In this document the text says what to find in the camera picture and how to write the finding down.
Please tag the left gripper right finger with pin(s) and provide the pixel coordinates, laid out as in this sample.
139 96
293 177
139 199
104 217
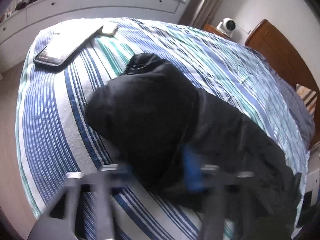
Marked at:
232 194

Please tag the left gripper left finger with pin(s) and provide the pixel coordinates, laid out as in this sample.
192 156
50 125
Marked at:
64 216

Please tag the black puffer jacket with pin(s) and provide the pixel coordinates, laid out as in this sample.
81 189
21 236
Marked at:
151 111

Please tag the striped blue green duvet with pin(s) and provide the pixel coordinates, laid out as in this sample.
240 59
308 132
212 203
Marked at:
54 138

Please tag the blue checked pillow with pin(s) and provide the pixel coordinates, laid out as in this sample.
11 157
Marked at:
299 112

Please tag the striped brown pillow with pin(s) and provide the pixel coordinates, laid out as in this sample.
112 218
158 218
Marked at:
308 96

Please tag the wooden headboard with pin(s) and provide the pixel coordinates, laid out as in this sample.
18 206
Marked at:
286 61

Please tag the black smartphone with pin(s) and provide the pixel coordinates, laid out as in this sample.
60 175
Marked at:
62 46

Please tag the white round fan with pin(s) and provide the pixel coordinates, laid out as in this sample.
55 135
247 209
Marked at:
227 26

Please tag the wooden nightstand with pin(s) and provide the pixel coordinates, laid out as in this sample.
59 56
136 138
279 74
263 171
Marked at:
211 29

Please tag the white window drawer cabinet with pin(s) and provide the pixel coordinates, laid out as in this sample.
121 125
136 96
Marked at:
19 30

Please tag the small white box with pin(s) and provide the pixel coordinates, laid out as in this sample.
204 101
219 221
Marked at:
109 29

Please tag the beige curtain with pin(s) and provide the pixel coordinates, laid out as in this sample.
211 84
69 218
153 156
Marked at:
199 12

